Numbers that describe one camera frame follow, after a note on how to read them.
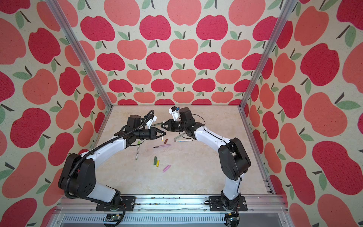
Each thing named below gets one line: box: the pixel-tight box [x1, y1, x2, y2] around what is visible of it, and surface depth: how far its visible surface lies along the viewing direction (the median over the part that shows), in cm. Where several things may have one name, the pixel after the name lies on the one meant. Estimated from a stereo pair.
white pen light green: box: [135, 140, 141, 160], surface depth 95 cm
